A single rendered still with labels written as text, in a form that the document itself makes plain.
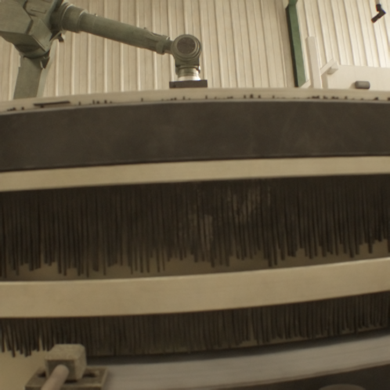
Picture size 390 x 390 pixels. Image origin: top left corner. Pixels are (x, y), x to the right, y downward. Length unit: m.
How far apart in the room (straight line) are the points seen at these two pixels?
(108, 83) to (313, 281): 7.94
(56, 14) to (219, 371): 2.63
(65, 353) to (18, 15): 2.54
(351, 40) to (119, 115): 9.08
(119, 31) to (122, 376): 2.46
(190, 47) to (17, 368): 2.26
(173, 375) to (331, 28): 9.18
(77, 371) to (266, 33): 8.69
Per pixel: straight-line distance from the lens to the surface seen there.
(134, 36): 2.76
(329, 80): 5.25
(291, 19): 8.97
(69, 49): 8.73
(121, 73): 8.38
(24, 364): 0.60
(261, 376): 0.46
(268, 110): 0.55
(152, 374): 0.49
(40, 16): 2.89
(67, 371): 0.45
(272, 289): 0.53
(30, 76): 3.06
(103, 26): 2.82
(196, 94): 0.62
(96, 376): 0.47
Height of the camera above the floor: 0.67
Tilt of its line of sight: 3 degrees up
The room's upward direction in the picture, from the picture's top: 3 degrees counter-clockwise
